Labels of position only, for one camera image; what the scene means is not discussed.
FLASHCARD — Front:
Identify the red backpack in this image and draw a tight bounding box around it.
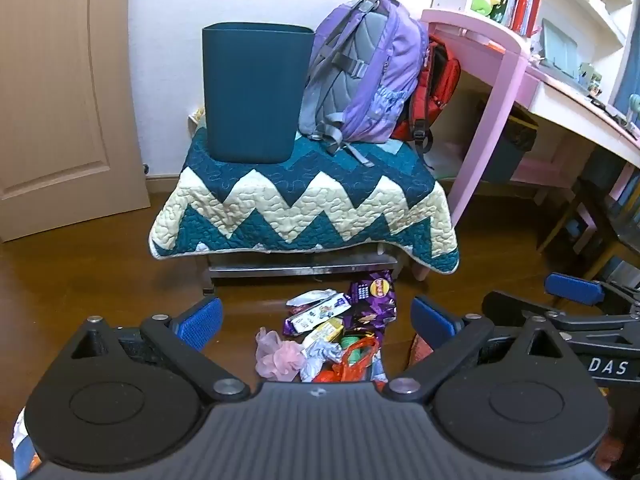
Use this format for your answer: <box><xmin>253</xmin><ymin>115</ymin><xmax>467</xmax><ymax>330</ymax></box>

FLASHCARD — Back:
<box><xmin>390</xmin><ymin>34</ymin><xmax>462</xmax><ymax>155</ymax></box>

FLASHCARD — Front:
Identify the beige door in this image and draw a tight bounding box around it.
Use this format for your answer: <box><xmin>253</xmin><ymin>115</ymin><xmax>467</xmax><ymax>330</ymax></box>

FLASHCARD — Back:
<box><xmin>0</xmin><ymin>0</ymin><xmax>151</xmax><ymax>243</ymax></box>

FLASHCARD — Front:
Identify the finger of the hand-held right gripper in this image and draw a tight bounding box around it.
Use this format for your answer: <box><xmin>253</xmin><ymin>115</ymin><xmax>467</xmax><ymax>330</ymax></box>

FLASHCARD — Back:
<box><xmin>480</xmin><ymin>290</ymin><xmax>640</xmax><ymax>333</ymax></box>
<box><xmin>544</xmin><ymin>272</ymin><xmax>640</xmax><ymax>313</ymax></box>

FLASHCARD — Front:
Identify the yellow packet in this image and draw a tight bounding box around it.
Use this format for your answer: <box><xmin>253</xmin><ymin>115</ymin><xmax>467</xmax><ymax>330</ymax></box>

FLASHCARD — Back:
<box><xmin>309</xmin><ymin>320</ymin><xmax>347</xmax><ymax>345</ymax></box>

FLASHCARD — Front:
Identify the pink desk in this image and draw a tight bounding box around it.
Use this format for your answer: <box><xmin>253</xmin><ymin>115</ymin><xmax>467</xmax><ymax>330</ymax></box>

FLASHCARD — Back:
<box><xmin>412</xmin><ymin>7</ymin><xmax>640</xmax><ymax>281</ymax></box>

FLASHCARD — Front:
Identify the white desk shelf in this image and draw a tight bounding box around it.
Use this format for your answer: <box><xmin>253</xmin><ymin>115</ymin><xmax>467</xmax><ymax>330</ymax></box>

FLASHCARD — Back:
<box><xmin>432</xmin><ymin>0</ymin><xmax>640</xmax><ymax>111</ymax></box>

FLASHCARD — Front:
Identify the pale blue box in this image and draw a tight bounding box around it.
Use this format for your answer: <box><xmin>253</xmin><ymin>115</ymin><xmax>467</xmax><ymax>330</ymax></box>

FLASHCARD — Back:
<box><xmin>541</xmin><ymin>19</ymin><xmax>583</xmax><ymax>81</ymax></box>

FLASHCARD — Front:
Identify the dark storage bin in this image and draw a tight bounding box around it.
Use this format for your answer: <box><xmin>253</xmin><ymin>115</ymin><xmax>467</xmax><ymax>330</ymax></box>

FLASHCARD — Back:
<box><xmin>479</xmin><ymin>105</ymin><xmax>540</xmax><ymax>184</ymax></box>

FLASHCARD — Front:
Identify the teal cream zigzag quilt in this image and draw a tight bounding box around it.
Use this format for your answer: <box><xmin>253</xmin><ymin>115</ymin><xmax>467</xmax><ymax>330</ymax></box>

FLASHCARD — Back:
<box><xmin>148</xmin><ymin>127</ymin><xmax>461</xmax><ymax>276</ymax></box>

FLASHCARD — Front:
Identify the dark teal trash bin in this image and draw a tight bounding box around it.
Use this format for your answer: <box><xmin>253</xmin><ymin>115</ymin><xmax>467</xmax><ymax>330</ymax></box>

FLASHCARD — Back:
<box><xmin>201</xmin><ymin>22</ymin><xmax>315</xmax><ymax>165</ymax></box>

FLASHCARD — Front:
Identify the white cartoon packet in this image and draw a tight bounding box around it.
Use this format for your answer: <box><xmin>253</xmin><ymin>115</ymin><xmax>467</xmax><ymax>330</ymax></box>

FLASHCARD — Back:
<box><xmin>286</xmin><ymin>289</ymin><xmax>352</xmax><ymax>335</ymax></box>

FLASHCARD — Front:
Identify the silver paper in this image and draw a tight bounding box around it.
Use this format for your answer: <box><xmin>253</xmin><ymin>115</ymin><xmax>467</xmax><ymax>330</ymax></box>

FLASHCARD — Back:
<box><xmin>300</xmin><ymin>340</ymin><xmax>346</xmax><ymax>383</ymax></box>

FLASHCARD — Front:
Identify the green wrapper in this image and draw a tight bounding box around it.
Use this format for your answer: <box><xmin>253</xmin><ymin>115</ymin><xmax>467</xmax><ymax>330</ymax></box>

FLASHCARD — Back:
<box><xmin>342</xmin><ymin>332</ymin><xmax>370</xmax><ymax>362</ymax></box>

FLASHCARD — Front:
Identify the pink plastic bag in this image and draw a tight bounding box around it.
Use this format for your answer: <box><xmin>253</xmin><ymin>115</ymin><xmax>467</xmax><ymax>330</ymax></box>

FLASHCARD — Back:
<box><xmin>255</xmin><ymin>327</ymin><xmax>307</xmax><ymax>379</ymax></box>

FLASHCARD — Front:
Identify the purple backpack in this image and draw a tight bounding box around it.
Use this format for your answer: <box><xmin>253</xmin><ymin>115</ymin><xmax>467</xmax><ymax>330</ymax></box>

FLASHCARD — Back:
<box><xmin>298</xmin><ymin>0</ymin><xmax>430</xmax><ymax>168</ymax></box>

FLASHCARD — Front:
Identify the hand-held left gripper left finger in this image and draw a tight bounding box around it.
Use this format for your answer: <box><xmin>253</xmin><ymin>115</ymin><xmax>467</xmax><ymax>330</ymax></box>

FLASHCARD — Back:
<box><xmin>42</xmin><ymin>296</ymin><xmax>251</xmax><ymax>403</ymax></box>

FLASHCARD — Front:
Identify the red plastic bag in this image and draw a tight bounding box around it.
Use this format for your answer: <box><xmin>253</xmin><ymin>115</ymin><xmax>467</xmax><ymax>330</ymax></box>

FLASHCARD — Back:
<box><xmin>320</xmin><ymin>337</ymin><xmax>382</xmax><ymax>385</ymax></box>

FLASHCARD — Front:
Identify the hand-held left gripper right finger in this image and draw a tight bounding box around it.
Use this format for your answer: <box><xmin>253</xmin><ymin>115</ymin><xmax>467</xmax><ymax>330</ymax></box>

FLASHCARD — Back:
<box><xmin>382</xmin><ymin>296</ymin><xmax>588</xmax><ymax>403</ymax></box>

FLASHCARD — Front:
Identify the purple snack packet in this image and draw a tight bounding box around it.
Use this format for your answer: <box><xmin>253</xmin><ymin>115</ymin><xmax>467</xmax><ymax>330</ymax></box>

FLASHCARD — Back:
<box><xmin>350</xmin><ymin>270</ymin><xmax>399</xmax><ymax>332</ymax></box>

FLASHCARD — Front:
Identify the dark wooden chair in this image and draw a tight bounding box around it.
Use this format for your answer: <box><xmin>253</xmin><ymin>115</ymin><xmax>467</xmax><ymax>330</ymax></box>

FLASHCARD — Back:
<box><xmin>537</xmin><ymin>147</ymin><xmax>640</xmax><ymax>283</ymax></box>

